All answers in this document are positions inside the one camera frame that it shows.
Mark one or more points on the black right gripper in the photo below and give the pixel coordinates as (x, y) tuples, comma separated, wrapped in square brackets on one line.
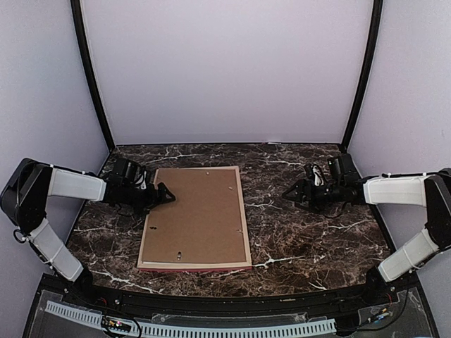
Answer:
[(302, 185)]

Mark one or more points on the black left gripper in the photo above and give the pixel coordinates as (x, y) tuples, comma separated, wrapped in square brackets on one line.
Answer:
[(152, 200)]

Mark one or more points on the brown cardboard backing board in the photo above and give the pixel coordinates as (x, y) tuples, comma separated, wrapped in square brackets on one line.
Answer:
[(197, 218)]

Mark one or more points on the pink wooden picture frame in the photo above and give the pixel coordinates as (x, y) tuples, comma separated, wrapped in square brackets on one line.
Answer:
[(246, 243)]

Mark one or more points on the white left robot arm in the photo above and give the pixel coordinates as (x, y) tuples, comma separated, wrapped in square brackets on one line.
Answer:
[(26, 197)]

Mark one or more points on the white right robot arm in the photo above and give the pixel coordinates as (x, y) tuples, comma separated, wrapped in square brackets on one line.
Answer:
[(426, 195)]

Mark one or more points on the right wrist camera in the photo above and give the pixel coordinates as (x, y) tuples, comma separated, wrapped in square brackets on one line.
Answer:
[(342, 168)]

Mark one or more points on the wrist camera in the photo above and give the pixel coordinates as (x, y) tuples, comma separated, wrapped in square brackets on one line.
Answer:
[(128, 173), (342, 168)]

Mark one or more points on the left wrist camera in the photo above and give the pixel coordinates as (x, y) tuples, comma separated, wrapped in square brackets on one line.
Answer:
[(128, 173)]

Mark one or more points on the white slotted cable duct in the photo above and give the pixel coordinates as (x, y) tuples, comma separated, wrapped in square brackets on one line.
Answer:
[(188, 326)]

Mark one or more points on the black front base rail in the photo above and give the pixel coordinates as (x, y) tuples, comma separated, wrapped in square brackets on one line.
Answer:
[(342, 304)]

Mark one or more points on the right black corner post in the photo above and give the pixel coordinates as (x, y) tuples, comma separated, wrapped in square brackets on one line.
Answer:
[(372, 38)]

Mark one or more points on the black corner post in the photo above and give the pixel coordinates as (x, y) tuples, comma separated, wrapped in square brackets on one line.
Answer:
[(81, 35), (372, 38)]

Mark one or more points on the left black corner post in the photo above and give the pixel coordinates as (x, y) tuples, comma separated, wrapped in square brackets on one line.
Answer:
[(81, 35)]

